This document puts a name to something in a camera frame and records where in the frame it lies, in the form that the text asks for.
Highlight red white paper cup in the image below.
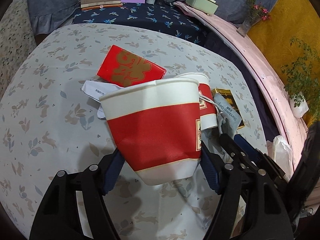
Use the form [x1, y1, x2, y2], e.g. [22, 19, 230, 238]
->
[177, 73, 217, 131]
[99, 77, 201, 185]

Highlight grey drawstring pouch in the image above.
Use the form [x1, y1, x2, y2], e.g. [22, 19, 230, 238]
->
[202, 94, 238, 163]

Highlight pink dotted cloth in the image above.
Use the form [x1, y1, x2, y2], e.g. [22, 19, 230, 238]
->
[174, 1, 308, 170]

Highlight navy floral cloth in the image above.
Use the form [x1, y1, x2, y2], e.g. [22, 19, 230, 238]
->
[72, 3, 208, 46]

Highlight yellow cloth backdrop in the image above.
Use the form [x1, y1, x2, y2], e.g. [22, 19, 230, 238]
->
[246, 0, 320, 128]

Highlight red gold envelope box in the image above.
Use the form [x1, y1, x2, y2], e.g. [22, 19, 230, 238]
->
[97, 45, 166, 87]

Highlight green plant white pot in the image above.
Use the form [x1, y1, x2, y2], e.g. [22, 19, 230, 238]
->
[281, 37, 319, 122]

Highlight white folded paper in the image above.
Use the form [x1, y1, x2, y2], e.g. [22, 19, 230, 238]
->
[81, 80, 122, 103]

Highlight glass vase pink flowers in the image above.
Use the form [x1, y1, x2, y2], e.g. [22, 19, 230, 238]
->
[236, 0, 270, 37]

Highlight white plastic trash bag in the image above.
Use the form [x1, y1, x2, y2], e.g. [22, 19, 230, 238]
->
[266, 135, 294, 182]

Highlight black gold cigarette box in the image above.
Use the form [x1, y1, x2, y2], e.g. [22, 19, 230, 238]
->
[211, 88, 245, 129]

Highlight floral light tablecloth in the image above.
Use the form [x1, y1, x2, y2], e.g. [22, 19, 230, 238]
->
[1, 24, 267, 239]

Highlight mint green tissue box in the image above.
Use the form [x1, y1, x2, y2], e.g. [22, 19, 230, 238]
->
[185, 0, 219, 15]

